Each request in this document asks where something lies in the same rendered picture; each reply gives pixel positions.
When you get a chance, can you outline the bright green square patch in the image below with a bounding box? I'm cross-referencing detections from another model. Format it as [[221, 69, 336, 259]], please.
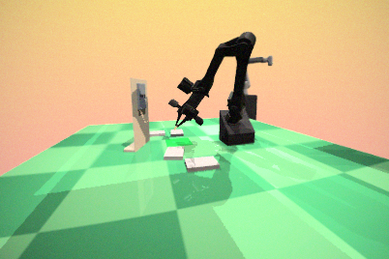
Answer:
[[165, 137, 194, 147]]

